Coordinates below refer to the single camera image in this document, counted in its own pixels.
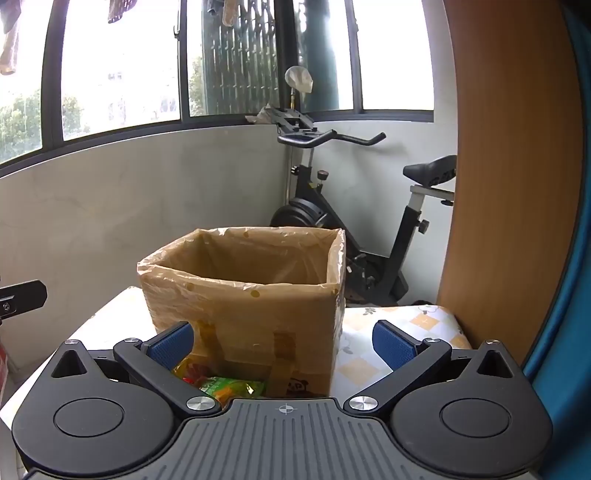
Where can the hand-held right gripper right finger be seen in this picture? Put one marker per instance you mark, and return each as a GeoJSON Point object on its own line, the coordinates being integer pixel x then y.
{"type": "Point", "coordinates": [393, 345]}

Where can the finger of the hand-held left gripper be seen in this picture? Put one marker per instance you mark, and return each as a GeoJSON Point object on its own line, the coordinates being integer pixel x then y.
{"type": "Point", "coordinates": [23, 297]}

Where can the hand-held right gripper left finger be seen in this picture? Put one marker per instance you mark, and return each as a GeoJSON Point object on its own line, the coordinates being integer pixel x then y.
{"type": "Point", "coordinates": [170, 345]}

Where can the yellow red snack packet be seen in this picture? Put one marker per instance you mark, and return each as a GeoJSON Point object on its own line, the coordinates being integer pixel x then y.
{"type": "Point", "coordinates": [191, 371]}

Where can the green snack packet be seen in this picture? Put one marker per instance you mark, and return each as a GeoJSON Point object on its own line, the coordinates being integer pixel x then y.
{"type": "Point", "coordinates": [233, 386]}

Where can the plastic-lined cardboard box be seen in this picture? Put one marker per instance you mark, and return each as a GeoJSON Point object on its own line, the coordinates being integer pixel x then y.
{"type": "Point", "coordinates": [240, 314]}

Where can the checkered floral tablecloth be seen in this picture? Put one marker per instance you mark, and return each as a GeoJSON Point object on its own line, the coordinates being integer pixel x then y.
{"type": "Point", "coordinates": [369, 341]}

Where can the black exercise bike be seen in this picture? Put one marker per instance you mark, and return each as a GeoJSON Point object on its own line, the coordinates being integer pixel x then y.
{"type": "Point", "coordinates": [397, 258]}

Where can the wooden panel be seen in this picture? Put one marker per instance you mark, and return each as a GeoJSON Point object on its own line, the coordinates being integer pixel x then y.
{"type": "Point", "coordinates": [503, 184]}

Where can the crumpled brown paper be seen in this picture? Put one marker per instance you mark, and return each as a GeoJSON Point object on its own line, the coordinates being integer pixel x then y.
{"type": "Point", "coordinates": [261, 115]}

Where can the hanging beige garment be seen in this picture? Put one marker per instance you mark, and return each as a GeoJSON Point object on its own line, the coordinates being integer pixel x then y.
{"type": "Point", "coordinates": [8, 41]}
{"type": "Point", "coordinates": [229, 11]}

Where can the cloth-wrapped knob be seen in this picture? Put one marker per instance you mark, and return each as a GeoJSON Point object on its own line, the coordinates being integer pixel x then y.
{"type": "Point", "coordinates": [299, 79]}

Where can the metal window grille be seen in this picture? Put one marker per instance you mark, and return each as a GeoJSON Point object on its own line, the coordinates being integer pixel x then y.
{"type": "Point", "coordinates": [240, 60]}

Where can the black window frame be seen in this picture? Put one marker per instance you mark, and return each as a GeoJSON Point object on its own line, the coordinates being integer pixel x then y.
{"type": "Point", "coordinates": [183, 69]}

